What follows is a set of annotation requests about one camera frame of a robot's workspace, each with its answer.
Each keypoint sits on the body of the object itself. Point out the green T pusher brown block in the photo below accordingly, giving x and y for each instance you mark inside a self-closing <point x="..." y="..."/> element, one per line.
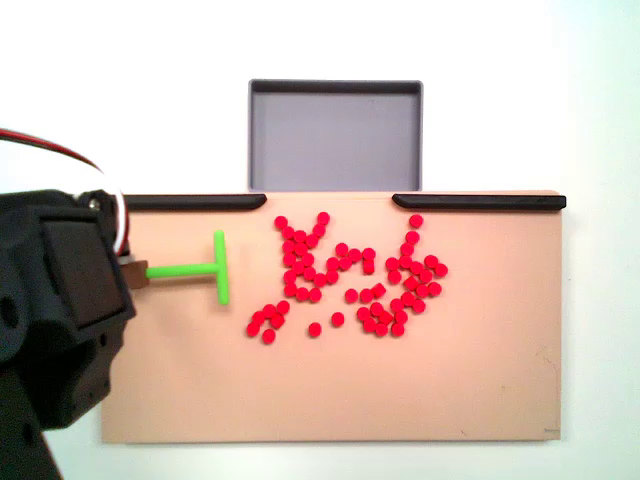
<point x="185" y="270"/>

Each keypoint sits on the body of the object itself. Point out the red cylindrical granule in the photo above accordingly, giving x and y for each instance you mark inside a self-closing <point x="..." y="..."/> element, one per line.
<point x="354" y="255"/>
<point x="312" y="241"/>
<point x="369" y="326"/>
<point x="333" y="263"/>
<point x="431" y="260"/>
<point x="363" y="314"/>
<point x="300" y="236"/>
<point x="319" y="230"/>
<point x="345" y="263"/>
<point x="309" y="273"/>
<point x="369" y="254"/>
<point x="281" y="222"/>
<point x="422" y="290"/>
<point x="290" y="288"/>
<point x="400" y="317"/>
<point x="253" y="328"/>
<point x="411" y="283"/>
<point x="425" y="276"/>
<point x="394" y="276"/>
<point x="341" y="248"/>
<point x="323" y="218"/>
<point x="378" y="290"/>
<point x="376" y="308"/>
<point x="300" y="248"/>
<point x="396" y="305"/>
<point x="385" y="318"/>
<point x="268" y="336"/>
<point x="320" y="280"/>
<point x="283" y="306"/>
<point x="412" y="237"/>
<point x="434" y="288"/>
<point x="288" y="231"/>
<point x="314" y="329"/>
<point x="331" y="276"/>
<point x="301" y="293"/>
<point x="277" y="320"/>
<point x="393" y="263"/>
<point x="288" y="246"/>
<point x="369" y="266"/>
<point x="407" y="298"/>
<point x="366" y="295"/>
<point x="314" y="295"/>
<point x="440" y="270"/>
<point x="416" y="267"/>
<point x="405" y="261"/>
<point x="270" y="310"/>
<point x="381" y="329"/>
<point x="416" y="220"/>
<point x="398" y="329"/>
<point x="351" y="295"/>
<point x="406" y="249"/>
<point x="290" y="258"/>
<point x="338" y="318"/>
<point x="298" y="267"/>
<point x="259" y="316"/>
<point x="290" y="277"/>
<point x="418" y="305"/>

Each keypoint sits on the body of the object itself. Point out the black foam bumper strip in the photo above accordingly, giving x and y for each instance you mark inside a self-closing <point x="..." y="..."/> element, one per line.
<point x="480" y="202"/>
<point x="200" y="202"/>

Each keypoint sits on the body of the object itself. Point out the grey rectangular tray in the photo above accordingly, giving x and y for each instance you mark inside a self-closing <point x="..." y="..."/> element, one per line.
<point x="335" y="140"/>

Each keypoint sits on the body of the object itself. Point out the beige flat board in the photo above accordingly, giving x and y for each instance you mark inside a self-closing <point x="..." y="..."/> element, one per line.
<point x="350" y="390"/>

